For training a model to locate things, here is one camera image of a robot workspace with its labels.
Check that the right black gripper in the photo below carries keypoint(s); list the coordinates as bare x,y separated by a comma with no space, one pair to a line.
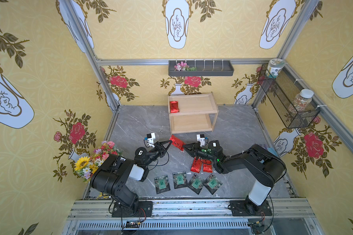
195,150

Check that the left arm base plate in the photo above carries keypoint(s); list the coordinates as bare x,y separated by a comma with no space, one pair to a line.
139,209

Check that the green tea bag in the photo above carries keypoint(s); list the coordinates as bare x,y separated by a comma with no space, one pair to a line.
162,184
196,184
180,180
212,183

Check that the left small circuit board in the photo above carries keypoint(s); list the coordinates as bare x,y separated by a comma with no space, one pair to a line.
132,224

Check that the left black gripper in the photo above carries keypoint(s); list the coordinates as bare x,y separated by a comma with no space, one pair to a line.
160,147

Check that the black wire wall basket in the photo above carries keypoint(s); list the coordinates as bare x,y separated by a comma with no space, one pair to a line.
281,91

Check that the colourful flower bouquet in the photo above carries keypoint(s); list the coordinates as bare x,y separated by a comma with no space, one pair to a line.
86,166

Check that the small pink flowers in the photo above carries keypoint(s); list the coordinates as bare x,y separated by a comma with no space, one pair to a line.
183,66

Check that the right small circuit board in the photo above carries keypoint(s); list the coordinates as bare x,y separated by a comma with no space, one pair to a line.
257,228

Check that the clear jar white lid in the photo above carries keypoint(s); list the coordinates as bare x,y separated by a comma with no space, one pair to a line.
301,101

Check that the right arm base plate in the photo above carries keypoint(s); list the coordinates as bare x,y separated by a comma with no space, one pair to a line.
238,208

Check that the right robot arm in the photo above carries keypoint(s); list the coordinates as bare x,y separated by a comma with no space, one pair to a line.
263,165

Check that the wooden two-tier shelf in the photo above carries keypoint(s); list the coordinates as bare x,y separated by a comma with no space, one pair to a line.
197,113

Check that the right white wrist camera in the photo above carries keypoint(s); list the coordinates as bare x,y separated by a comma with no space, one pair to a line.
202,139

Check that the white patterned jar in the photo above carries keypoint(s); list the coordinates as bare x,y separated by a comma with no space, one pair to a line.
274,67

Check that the small circuit board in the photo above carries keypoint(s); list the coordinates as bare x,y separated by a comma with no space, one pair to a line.
132,224
257,228

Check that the grey wall tray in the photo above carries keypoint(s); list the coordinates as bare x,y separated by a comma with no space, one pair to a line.
205,67

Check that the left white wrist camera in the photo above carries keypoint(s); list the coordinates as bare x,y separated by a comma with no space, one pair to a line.
150,140

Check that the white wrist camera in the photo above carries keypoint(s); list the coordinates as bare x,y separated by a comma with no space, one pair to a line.
202,139
150,140

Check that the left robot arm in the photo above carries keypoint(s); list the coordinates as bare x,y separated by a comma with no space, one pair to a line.
112,175

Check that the red tea bag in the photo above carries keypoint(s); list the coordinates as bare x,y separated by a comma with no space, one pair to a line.
196,165
177,143
207,166
174,108

